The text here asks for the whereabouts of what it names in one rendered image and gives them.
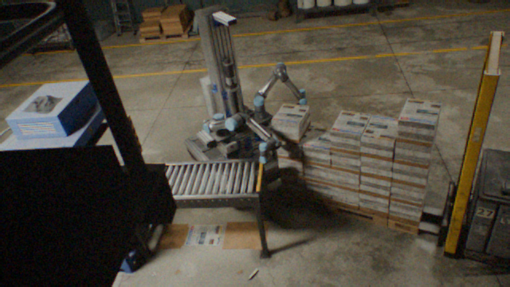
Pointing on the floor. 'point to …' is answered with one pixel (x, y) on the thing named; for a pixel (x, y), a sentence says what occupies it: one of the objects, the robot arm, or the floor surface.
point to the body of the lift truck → (489, 212)
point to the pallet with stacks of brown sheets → (165, 23)
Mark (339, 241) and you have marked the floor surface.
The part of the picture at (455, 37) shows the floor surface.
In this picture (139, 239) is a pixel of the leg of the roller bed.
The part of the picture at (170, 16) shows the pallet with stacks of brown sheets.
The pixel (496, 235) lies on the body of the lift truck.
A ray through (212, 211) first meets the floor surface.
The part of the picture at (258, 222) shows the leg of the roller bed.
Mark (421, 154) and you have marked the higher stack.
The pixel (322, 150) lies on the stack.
